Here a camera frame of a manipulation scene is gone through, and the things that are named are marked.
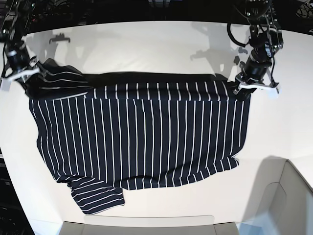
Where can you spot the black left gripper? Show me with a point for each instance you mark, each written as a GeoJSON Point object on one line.
{"type": "Point", "coordinates": [252, 71]}

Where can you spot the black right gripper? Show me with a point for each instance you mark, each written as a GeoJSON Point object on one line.
{"type": "Point", "coordinates": [17, 59]}

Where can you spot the navy white striped T-shirt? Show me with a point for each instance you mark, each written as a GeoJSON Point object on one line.
{"type": "Point", "coordinates": [134, 134]}

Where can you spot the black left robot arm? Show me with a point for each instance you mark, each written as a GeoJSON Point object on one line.
{"type": "Point", "coordinates": [265, 39]}

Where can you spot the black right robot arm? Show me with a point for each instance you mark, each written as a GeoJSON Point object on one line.
{"type": "Point", "coordinates": [14, 21]}

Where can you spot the grey plastic bin right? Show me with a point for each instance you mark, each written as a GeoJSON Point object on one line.
{"type": "Point", "coordinates": [280, 201]}

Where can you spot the grey plastic bin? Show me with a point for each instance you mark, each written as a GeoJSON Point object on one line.
{"type": "Point", "coordinates": [280, 201]}
{"type": "Point", "coordinates": [113, 225]}

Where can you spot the grey plastic bin front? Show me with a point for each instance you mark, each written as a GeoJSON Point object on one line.
{"type": "Point", "coordinates": [113, 225]}

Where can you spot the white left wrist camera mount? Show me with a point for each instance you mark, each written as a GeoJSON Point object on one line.
{"type": "Point", "coordinates": [272, 90]}

